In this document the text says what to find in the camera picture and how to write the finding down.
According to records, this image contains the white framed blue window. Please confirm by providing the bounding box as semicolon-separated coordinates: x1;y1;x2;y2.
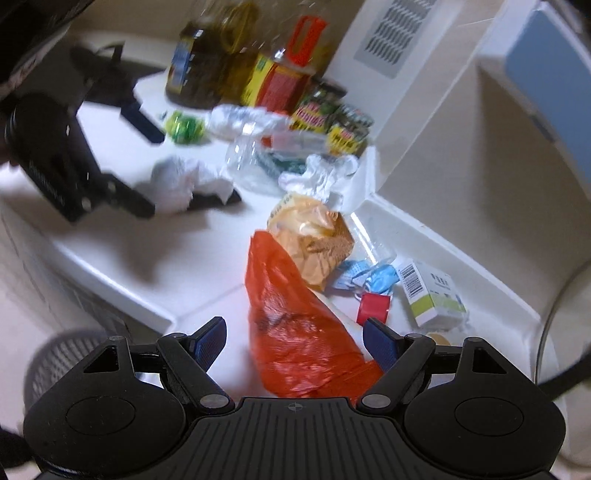
475;0;591;153

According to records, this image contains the large glass jar red label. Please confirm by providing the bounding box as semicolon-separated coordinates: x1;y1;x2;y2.
291;80;347;134

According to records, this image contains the clear plastic wrapper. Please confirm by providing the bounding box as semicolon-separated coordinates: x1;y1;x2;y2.
208;105;294;139

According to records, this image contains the blue face mask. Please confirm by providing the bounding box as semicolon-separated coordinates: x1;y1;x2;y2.
358;264;400;296

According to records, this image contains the clear plastic bag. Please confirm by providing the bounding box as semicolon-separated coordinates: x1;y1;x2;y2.
342;212;398;268

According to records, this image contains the clear plastic packaging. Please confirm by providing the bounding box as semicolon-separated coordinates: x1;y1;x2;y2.
225;131;324;195

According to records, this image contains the white mesh waste basket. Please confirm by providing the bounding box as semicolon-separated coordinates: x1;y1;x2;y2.
23;328;112;411

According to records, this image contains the small glass jar yellow label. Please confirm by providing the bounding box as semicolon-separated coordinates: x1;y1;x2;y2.
327;104;375;155

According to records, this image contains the oil bottle yellow red label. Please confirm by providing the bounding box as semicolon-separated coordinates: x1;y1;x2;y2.
240;16;333;116

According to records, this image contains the dark sauce bottle blue label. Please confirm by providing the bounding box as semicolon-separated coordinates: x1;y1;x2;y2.
165;21;234;110

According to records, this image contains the red bottle cap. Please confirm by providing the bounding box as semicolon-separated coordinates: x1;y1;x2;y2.
356;292;392;324

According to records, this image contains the dark olive oil bottle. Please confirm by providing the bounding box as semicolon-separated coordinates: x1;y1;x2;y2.
221;0;265;104

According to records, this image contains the green wrapper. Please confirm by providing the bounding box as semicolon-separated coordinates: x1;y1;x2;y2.
165;111;206;145

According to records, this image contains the white wall vent grille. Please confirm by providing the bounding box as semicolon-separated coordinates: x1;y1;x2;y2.
353;0;439;77

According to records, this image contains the white green medicine box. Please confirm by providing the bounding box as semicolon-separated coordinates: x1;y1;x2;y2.
398;260;468;328

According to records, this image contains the brown paper bag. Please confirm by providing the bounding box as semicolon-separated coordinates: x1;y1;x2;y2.
268;194;355;292

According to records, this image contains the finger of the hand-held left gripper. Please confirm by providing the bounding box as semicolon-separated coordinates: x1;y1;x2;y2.
71;45;166;145
99;173;243;220

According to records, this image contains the glass pot lid black handle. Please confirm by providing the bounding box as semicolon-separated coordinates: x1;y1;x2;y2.
536;258;591;402

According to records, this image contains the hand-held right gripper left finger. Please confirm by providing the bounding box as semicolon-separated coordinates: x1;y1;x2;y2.
82;318;235;412

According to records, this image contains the white tissue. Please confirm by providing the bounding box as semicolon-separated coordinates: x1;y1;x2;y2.
151;156;234;214

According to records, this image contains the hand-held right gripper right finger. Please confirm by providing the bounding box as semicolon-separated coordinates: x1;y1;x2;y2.
355;318;502;414

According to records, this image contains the orange plastic bag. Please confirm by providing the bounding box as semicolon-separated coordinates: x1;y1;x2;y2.
247;231;386;398

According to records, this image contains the white blue printed packet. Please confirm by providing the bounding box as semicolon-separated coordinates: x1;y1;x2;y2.
331;259;368;291

